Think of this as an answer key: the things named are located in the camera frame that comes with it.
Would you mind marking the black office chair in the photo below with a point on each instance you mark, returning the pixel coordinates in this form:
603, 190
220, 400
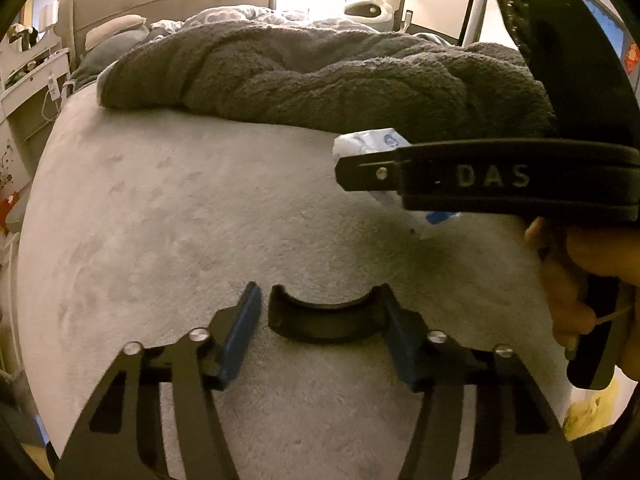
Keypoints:
400, 2

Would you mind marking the dark teal pillow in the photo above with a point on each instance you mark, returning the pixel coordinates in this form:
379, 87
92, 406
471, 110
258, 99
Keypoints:
95, 65

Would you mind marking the blue tissue packet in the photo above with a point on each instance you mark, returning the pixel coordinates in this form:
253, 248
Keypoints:
370, 140

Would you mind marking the person's right hand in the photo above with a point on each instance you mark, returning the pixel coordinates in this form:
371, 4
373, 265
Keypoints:
565, 290

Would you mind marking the yellow plush toy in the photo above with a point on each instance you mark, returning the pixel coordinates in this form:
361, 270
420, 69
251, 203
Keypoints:
592, 407

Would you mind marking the white cat-shaped cushion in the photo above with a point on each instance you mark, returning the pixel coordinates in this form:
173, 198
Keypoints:
367, 7

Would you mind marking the white dressing table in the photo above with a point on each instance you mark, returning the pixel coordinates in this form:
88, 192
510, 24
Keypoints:
27, 90

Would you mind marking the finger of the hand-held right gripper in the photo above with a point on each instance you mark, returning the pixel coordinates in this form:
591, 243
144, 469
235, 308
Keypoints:
370, 172

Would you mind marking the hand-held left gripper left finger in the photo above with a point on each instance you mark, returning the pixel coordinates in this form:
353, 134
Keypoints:
240, 340

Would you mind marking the red toy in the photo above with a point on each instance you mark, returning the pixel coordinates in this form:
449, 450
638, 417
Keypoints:
7, 212

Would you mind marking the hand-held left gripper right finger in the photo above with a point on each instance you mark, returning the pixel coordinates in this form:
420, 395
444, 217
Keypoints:
405, 345

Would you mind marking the computer monitor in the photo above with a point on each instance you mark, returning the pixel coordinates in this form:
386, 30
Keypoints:
605, 20

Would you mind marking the round mirror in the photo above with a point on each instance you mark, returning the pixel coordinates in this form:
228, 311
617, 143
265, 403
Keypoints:
42, 7

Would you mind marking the beige pillow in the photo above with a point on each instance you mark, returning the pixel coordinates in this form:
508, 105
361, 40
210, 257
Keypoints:
117, 30

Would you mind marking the black curved plastic piece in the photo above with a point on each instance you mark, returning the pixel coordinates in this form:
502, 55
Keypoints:
327, 322

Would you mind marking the patterned grey duvet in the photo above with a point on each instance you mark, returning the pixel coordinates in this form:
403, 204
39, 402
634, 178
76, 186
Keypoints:
240, 15

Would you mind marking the dark grey fleece blanket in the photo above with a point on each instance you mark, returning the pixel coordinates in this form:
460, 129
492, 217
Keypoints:
325, 75

